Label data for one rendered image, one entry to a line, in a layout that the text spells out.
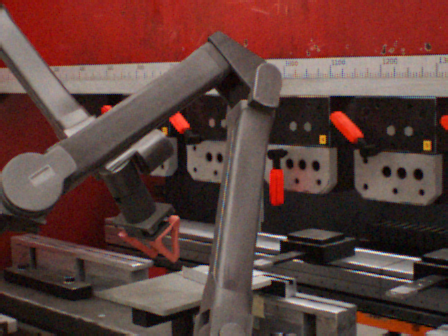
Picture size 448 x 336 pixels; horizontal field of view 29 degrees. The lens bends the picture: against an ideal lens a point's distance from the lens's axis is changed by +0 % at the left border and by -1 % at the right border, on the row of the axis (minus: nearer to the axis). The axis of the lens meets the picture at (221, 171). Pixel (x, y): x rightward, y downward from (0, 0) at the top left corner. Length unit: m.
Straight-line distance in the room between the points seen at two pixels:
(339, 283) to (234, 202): 0.67
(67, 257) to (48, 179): 1.00
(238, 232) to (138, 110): 0.22
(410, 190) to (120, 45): 0.75
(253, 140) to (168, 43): 0.52
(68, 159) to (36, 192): 0.06
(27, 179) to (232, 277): 0.30
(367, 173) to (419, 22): 0.25
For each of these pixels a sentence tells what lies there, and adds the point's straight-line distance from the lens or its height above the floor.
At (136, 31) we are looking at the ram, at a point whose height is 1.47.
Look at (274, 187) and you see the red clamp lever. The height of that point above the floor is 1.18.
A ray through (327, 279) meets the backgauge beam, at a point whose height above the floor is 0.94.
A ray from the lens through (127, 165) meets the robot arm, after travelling 1.41.
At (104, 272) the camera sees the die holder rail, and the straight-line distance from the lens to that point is 1.97.
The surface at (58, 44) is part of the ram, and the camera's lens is 2.00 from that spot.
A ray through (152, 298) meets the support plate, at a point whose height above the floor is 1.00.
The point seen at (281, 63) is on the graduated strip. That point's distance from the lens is 1.50.
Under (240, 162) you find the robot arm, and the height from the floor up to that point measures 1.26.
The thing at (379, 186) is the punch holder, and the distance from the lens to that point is 1.38.
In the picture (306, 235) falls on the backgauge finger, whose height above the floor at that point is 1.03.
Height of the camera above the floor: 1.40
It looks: 7 degrees down
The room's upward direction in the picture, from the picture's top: 2 degrees counter-clockwise
